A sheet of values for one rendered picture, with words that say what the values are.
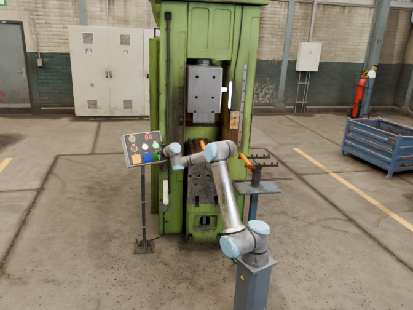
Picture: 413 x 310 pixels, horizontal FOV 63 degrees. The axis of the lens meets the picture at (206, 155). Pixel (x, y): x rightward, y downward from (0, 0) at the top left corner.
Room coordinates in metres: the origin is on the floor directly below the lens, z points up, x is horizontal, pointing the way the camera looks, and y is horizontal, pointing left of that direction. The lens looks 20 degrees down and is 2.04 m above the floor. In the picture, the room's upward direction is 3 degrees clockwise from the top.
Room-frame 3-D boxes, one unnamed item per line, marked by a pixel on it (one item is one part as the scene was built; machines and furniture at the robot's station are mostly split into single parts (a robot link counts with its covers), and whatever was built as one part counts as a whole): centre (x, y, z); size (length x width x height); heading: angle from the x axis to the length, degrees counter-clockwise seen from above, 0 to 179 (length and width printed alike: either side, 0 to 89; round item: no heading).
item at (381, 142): (5.65, -3.09, 0.36); 1.20 x 0.80 x 0.72; 20
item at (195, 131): (3.54, 0.07, 1.37); 0.41 x 0.10 x 0.91; 98
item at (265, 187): (2.89, -0.47, 0.71); 0.40 x 0.30 x 0.02; 101
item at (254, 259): (1.94, -0.37, 0.65); 0.19 x 0.19 x 0.10
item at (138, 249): (2.85, 0.58, 0.05); 0.22 x 0.22 x 0.09; 8
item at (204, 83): (3.22, 0.03, 1.56); 0.42 x 0.39 x 0.40; 8
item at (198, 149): (3.21, 0.07, 0.96); 0.42 x 0.20 x 0.09; 8
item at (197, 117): (3.21, 0.07, 1.32); 0.42 x 0.20 x 0.10; 8
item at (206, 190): (3.23, 0.02, 0.69); 0.56 x 0.38 x 0.45; 8
